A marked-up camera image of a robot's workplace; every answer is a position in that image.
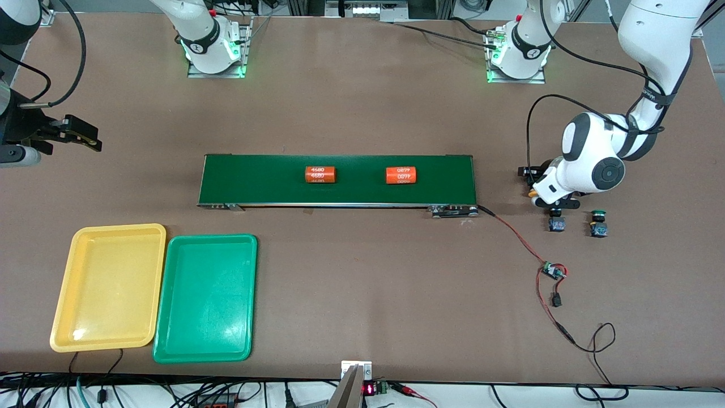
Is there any grey lit control box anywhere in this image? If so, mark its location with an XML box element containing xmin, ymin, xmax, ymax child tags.
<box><xmin>325</xmin><ymin>0</ymin><xmax>410</xmax><ymax>22</ymax></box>

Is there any small motor controller board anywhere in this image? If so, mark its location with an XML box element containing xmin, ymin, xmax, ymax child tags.
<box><xmin>540</xmin><ymin>260</ymin><xmax>567</xmax><ymax>282</ymax></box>

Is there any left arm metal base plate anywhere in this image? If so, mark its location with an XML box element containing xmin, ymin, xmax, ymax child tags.
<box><xmin>486</xmin><ymin>27</ymin><xmax>548</xmax><ymax>85</ymax></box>

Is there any red black conveyor wire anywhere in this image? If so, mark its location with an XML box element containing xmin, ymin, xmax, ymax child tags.
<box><xmin>476</xmin><ymin>204</ymin><xmax>549</xmax><ymax>268</ymax></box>

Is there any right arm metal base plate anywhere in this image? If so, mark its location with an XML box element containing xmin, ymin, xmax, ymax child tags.
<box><xmin>187</xmin><ymin>17</ymin><xmax>253</xmax><ymax>79</ymax></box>

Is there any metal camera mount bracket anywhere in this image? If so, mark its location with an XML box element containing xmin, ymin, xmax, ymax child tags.
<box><xmin>327</xmin><ymin>360</ymin><xmax>373</xmax><ymax>408</ymax></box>

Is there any red black wire with connector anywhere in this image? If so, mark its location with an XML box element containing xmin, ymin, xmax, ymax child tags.
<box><xmin>535</xmin><ymin>266</ymin><xmax>577</xmax><ymax>345</ymax></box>

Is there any red clip lead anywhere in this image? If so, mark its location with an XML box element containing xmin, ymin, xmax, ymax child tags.
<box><xmin>391</xmin><ymin>382</ymin><xmax>438</xmax><ymax>408</ymax></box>

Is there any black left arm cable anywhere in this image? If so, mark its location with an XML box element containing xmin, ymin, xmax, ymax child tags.
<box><xmin>526</xmin><ymin>0</ymin><xmax>666</xmax><ymax>171</ymax></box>

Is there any black base supply cable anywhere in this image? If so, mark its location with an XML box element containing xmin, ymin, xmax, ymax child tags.
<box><xmin>391</xmin><ymin>20</ymin><xmax>499</xmax><ymax>50</ymax></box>

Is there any green plastic tray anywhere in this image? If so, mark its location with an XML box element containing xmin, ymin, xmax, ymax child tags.
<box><xmin>152</xmin><ymin>233</ymin><xmax>259</xmax><ymax>364</ymax></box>

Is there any black inline switch with leads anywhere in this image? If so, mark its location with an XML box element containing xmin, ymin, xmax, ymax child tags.
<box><xmin>551</xmin><ymin>264</ymin><xmax>569</xmax><ymax>308</ymax></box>

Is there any yellow plastic tray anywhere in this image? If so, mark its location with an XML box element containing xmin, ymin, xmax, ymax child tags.
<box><xmin>49</xmin><ymin>223</ymin><xmax>167</xmax><ymax>353</ymax></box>

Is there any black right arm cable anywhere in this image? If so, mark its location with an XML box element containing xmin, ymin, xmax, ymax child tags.
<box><xmin>0</xmin><ymin>0</ymin><xmax>87</xmax><ymax>108</ymax></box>

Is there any orange 4680 battery cylinder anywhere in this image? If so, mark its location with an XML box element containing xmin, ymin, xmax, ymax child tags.
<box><xmin>385</xmin><ymin>165</ymin><xmax>419</xmax><ymax>186</ymax></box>
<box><xmin>305</xmin><ymin>165</ymin><xmax>338</xmax><ymax>185</ymax></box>

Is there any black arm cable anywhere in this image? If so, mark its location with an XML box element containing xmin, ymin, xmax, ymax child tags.
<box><xmin>526</xmin><ymin>0</ymin><xmax>666</xmax><ymax>171</ymax></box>
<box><xmin>0</xmin><ymin>0</ymin><xmax>87</xmax><ymax>108</ymax></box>

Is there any green belt conveyor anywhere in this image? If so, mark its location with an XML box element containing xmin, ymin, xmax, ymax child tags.
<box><xmin>197</xmin><ymin>153</ymin><xmax>480</xmax><ymax>219</ymax></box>

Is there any black power cable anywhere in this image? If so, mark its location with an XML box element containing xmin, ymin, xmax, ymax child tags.
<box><xmin>572</xmin><ymin>322</ymin><xmax>629</xmax><ymax>402</ymax></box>

